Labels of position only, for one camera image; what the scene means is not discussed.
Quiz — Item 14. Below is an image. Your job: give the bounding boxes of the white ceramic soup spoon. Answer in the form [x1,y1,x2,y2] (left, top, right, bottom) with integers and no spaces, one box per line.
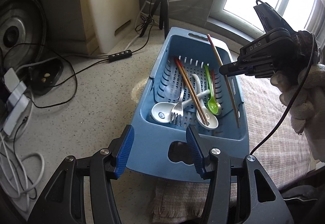
[151,89,211,124]

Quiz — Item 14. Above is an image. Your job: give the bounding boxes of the lone red-tipped wooden chopstick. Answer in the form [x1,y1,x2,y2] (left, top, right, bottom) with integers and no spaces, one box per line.
[206,33,241,128]

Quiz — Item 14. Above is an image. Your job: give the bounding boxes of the stainless steel fork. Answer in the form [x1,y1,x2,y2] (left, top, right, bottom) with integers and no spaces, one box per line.
[171,84,184,125]

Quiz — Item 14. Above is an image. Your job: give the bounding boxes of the white cutting board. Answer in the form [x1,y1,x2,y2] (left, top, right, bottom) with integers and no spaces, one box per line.
[80,0,140,54]

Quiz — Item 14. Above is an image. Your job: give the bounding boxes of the pink woven dish mat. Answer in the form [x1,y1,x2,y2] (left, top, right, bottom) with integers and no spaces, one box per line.
[152,75,310,223]

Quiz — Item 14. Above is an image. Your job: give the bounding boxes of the black countertop socket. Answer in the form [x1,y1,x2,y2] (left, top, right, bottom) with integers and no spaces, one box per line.
[29,58,64,96]

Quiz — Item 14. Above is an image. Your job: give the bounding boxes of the white knit gloved hand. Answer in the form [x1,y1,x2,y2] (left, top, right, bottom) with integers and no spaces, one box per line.
[271,64,324,163]

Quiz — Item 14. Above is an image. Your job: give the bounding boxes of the black tripod stand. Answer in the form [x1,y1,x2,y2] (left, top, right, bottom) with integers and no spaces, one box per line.
[139,0,169,38]

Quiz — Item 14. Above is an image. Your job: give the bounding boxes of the white cable bundle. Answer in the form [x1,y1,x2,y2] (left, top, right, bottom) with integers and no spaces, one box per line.
[0,127,45,213]

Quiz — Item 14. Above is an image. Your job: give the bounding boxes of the clear plastic spoon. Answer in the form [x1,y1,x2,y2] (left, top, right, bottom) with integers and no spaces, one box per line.
[164,62,180,100]

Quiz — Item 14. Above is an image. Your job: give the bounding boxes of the white power adapter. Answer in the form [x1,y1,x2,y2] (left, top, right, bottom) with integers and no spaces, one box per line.
[3,68,29,136]

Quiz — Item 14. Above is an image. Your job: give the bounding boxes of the green plastic spoon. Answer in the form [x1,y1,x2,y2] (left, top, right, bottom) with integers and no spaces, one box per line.
[204,65,221,115]

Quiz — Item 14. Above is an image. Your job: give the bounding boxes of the blue plastic utensil basket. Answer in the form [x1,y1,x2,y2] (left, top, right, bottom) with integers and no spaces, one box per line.
[127,27,249,183]

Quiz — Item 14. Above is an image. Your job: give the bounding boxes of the black inline cable remote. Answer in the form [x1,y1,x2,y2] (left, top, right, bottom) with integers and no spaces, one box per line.
[108,50,133,62]

